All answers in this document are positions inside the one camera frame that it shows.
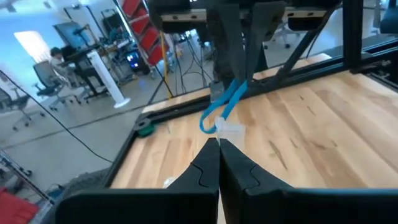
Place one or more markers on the grey office chair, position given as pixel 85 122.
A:
pixel 15 102
pixel 46 77
pixel 280 34

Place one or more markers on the black aluminium table frame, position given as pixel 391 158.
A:
pixel 353 37

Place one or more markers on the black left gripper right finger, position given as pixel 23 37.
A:
pixel 239 180

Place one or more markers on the tall rack of red bins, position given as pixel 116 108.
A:
pixel 146 34

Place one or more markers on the person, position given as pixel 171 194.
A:
pixel 60 62

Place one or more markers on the large dark screen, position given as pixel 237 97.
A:
pixel 71 34

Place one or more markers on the red plastic bin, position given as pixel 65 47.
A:
pixel 15 208

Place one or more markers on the black standing desk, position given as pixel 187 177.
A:
pixel 82 56

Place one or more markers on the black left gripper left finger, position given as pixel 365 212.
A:
pixel 199 177

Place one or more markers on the clear plastic zip bag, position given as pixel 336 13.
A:
pixel 228 129

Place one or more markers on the green and black spool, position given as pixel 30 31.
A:
pixel 145 127

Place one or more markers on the computer with blue light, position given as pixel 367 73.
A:
pixel 133 59

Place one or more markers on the white tower fan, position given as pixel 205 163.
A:
pixel 105 77

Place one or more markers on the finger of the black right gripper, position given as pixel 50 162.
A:
pixel 262 31
pixel 237 40

